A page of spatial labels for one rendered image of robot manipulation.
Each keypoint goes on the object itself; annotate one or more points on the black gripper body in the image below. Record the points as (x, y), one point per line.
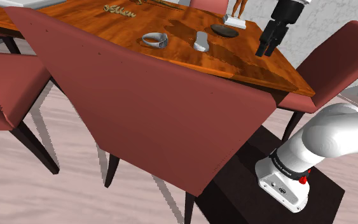
(287, 13)

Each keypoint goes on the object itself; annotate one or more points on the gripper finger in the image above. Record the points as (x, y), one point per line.
(263, 40)
(276, 38)

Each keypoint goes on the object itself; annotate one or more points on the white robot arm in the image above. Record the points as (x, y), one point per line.
(327, 136)

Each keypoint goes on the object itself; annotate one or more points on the figure on white base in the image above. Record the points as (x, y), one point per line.
(234, 21)

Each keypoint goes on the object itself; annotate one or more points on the dark oval plate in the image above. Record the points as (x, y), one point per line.
(224, 31)

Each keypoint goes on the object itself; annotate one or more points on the small grey vase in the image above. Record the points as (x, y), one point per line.
(201, 39)

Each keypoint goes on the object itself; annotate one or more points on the red chair with dark legs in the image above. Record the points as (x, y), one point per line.
(154, 108)
(2, 86)
(336, 65)
(208, 5)

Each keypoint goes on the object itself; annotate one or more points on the gold thin ornament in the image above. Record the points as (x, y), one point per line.
(163, 3)

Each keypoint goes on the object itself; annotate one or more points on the wooden dining table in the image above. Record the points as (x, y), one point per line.
(129, 26)

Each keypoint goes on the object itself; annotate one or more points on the gold lettering ornament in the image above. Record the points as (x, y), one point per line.
(119, 11)

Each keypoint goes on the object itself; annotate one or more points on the dark robot stand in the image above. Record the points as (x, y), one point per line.
(243, 192)

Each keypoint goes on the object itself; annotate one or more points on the white flat board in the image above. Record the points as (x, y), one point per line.
(17, 2)

